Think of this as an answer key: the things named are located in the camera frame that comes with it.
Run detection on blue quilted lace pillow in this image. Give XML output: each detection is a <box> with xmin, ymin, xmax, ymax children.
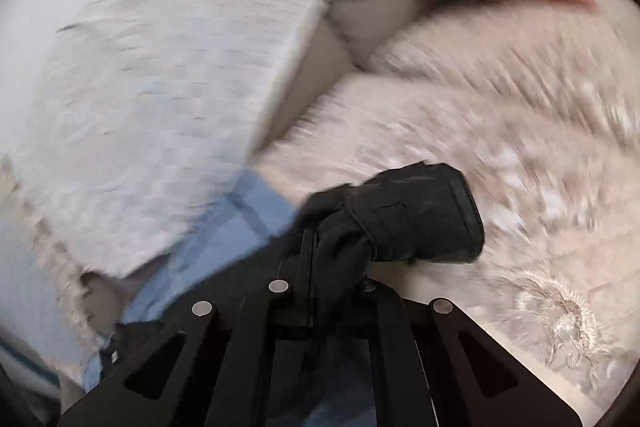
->
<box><xmin>1</xmin><ymin>0</ymin><xmax>329</xmax><ymax>386</ymax></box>

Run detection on black garment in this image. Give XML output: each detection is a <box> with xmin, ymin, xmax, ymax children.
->
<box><xmin>85</xmin><ymin>161</ymin><xmax>485</xmax><ymax>388</ymax></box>

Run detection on blue checked bed sheet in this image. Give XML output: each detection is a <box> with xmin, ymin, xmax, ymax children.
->
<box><xmin>81</xmin><ymin>168</ymin><xmax>302</xmax><ymax>393</ymax></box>

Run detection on beige floral quilted bedspread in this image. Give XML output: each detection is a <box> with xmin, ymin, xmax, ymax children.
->
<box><xmin>257</xmin><ymin>0</ymin><xmax>639</xmax><ymax>426</ymax></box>

